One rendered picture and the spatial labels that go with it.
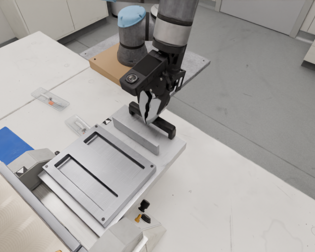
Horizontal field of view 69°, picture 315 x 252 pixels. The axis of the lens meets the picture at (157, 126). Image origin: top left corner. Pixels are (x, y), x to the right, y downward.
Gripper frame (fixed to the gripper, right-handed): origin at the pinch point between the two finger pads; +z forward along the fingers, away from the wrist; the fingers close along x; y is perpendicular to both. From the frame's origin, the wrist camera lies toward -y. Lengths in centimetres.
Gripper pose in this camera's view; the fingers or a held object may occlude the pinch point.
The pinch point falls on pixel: (145, 120)
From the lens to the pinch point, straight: 59.5
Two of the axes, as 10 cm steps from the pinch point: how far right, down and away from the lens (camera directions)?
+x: -7.8, -4.8, 3.9
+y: 5.9, -3.5, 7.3
